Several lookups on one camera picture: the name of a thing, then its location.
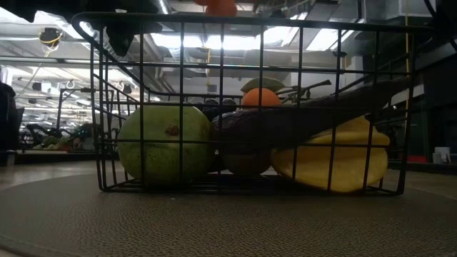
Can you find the dark purple grape bunch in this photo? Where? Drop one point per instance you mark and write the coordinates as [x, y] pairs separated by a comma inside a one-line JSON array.
[[212, 107]]

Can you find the purple eggplant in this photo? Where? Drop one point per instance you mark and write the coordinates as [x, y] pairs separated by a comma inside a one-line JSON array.
[[278, 125]]

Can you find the round black ceiling fixture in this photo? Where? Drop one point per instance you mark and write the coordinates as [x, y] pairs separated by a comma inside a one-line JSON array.
[[50, 35]]

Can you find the green pear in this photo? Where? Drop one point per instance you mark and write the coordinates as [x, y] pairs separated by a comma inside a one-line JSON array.
[[160, 157]]

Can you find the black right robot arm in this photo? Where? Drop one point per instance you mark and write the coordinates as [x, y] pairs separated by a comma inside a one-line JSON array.
[[448, 14]]

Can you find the black background station frame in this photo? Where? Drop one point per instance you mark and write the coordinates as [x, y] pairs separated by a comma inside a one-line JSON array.
[[59, 107]]

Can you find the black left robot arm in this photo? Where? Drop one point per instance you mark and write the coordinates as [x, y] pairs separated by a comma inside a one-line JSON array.
[[35, 7]]

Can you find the orange carrot with green leaves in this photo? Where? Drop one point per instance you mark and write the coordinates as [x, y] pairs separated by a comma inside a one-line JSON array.
[[220, 7]]

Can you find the yellow vertical pipe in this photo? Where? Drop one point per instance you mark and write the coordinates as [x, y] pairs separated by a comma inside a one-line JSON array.
[[406, 46]]

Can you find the orange tangerine cluster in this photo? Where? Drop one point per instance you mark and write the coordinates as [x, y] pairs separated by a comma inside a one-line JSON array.
[[262, 98]]

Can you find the round grey placemat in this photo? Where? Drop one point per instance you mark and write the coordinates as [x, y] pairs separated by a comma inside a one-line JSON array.
[[214, 225]]

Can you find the white container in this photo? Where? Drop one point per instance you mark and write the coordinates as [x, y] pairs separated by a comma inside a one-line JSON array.
[[442, 155]]

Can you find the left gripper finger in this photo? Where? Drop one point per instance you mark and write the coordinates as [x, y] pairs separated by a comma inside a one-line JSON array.
[[120, 41]]

